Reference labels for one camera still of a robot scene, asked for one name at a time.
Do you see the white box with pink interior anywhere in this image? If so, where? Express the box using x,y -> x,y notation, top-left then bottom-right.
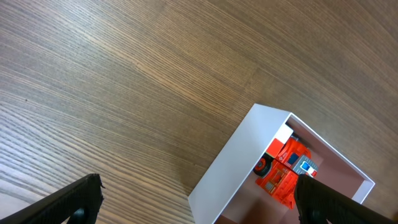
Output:
188,104 -> 375,224

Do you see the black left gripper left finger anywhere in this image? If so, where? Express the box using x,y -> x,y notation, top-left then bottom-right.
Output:
1,174 -> 104,224

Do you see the red toy fire truck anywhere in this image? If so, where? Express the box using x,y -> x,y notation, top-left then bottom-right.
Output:
252,136 -> 318,209

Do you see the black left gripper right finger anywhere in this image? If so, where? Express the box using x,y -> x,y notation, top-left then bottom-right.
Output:
294,174 -> 395,224

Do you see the multicolour puzzle cube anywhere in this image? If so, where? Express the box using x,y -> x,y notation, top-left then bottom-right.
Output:
265,124 -> 293,158

